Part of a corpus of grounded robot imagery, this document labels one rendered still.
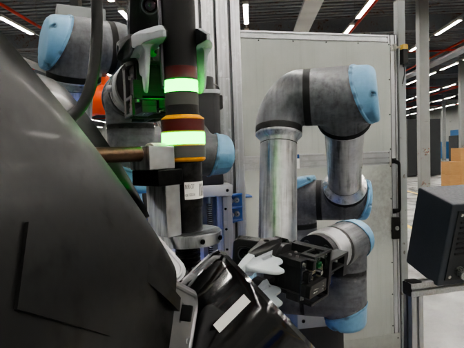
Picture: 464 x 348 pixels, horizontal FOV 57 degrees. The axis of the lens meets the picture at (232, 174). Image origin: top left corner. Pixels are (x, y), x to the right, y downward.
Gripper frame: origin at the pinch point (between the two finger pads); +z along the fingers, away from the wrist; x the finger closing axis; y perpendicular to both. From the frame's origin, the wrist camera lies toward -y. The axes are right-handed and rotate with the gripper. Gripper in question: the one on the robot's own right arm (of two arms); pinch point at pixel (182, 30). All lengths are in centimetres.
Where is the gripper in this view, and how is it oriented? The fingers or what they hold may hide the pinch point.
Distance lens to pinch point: 43.0
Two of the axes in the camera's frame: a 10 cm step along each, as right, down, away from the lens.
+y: 0.4, 10.0, 0.5
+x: -9.2, 0.6, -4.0
